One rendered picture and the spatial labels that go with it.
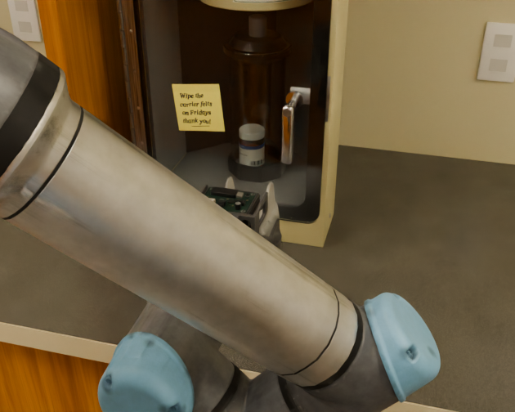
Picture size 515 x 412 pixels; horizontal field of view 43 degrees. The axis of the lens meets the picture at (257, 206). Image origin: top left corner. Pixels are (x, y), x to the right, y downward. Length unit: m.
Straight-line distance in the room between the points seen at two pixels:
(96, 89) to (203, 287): 0.71
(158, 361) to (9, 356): 0.61
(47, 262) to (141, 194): 0.74
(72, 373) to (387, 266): 0.51
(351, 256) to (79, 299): 0.43
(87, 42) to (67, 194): 0.70
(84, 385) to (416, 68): 0.87
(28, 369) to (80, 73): 0.46
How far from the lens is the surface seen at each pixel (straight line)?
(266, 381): 0.54
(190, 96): 1.01
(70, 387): 1.08
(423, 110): 1.42
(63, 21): 0.98
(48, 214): 0.36
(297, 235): 1.08
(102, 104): 1.09
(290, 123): 0.92
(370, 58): 1.39
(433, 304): 1.00
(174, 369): 0.51
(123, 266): 0.38
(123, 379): 0.51
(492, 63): 1.38
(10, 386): 1.15
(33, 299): 1.03
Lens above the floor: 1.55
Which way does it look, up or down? 31 degrees down
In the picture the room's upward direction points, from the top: straight up
